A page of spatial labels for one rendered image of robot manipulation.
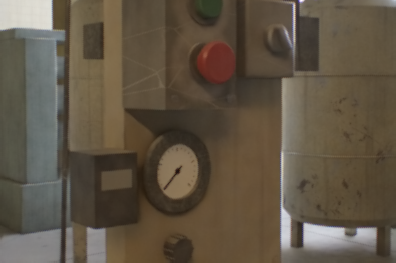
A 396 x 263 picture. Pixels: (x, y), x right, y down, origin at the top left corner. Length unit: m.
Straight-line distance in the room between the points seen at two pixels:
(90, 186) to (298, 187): 5.14
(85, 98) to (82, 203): 3.40
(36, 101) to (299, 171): 2.79
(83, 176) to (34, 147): 6.08
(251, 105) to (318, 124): 4.78
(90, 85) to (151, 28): 3.38
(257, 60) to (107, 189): 0.21
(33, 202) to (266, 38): 6.11
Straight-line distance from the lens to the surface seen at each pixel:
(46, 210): 6.79
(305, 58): 0.88
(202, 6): 0.60
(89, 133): 4.00
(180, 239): 0.69
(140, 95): 0.62
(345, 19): 5.51
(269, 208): 0.80
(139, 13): 0.62
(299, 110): 5.65
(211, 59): 0.58
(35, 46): 6.69
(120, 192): 0.62
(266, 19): 0.69
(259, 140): 0.77
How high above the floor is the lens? 1.49
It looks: 2 degrees down
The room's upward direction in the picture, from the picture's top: straight up
